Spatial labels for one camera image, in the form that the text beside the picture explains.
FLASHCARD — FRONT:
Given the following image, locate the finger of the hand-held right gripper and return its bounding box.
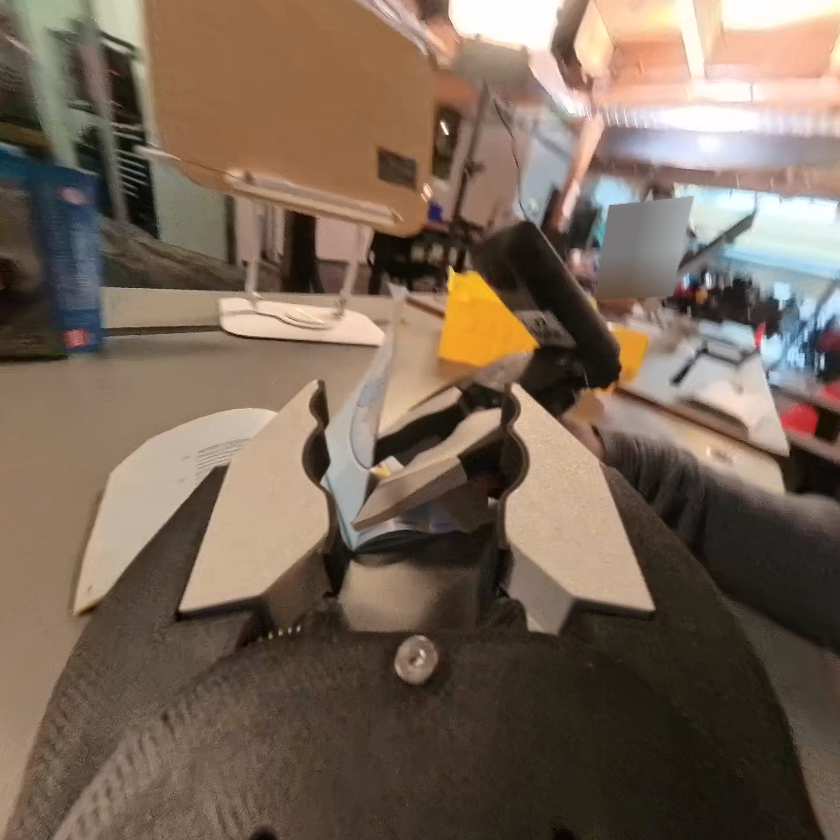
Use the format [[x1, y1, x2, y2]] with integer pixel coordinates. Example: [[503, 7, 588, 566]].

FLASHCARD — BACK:
[[353, 408, 508, 534], [377, 353, 534, 437]]

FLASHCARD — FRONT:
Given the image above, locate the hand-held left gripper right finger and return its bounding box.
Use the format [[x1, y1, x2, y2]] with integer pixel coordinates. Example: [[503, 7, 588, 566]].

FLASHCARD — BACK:
[[500, 384, 657, 635]]

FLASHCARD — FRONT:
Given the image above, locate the yellow plastic bin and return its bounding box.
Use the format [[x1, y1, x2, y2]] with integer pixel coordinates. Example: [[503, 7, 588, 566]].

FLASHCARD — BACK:
[[436, 266, 651, 388]]

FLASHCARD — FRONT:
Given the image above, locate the blue lego box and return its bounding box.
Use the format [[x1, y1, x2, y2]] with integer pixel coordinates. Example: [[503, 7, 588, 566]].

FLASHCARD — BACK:
[[0, 147, 107, 362]]

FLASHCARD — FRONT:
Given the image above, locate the wooden book stand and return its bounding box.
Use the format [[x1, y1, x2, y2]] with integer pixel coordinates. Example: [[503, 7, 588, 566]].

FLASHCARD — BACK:
[[141, 0, 437, 347]]

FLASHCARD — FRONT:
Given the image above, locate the person's right forearm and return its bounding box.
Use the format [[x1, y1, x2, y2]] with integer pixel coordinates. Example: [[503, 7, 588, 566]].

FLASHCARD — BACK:
[[594, 427, 840, 651]]

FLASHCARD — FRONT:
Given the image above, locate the lego instruction booklet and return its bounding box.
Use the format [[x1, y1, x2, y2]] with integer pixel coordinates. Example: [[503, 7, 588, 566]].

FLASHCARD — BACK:
[[72, 282, 500, 614]]

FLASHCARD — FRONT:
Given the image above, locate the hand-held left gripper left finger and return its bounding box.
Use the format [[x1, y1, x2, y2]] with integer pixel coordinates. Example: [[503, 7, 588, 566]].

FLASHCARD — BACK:
[[177, 379, 342, 631]]

